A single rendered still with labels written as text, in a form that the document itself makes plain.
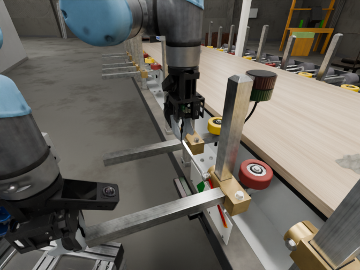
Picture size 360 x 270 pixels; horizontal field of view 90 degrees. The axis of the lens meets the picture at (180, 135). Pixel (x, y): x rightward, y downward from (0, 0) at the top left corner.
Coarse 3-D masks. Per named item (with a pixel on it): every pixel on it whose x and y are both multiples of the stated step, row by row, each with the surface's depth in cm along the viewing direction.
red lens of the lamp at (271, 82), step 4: (252, 76) 35; (276, 76) 34; (256, 80) 34; (260, 80) 34; (264, 80) 34; (268, 80) 34; (272, 80) 34; (256, 84) 35; (260, 84) 34; (264, 84) 34; (268, 84) 34; (272, 84) 35; (256, 88) 35; (260, 88) 35; (264, 88) 35; (268, 88) 35
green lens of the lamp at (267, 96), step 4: (252, 92) 36; (256, 92) 35; (260, 92) 35; (264, 92) 35; (268, 92) 35; (272, 92) 36; (252, 96) 36; (256, 96) 36; (260, 96) 36; (264, 96) 36; (268, 96) 36; (252, 100) 36; (256, 100) 36; (260, 100) 36; (264, 100) 36; (268, 100) 37
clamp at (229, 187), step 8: (216, 176) 49; (232, 176) 49; (216, 184) 48; (224, 184) 47; (232, 184) 47; (224, 192) 45; (232, 192) 45; (224, 200) 46; (232, 200) 43; (240, 200) 43; (248, 200) 43; (232, 208) 43; (240, 208) 44
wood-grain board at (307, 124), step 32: (224, 64) 147; (256, 64) 147; (224, 96) 89; (288, 96) 89; (320, 96) 89; (352, 96) 89; (256, 128) 64; (288, 128) 64; (320, 128) 64; (352, 128) 64; (288, 160) 50; (320, 160) 50; (320, 192) 41
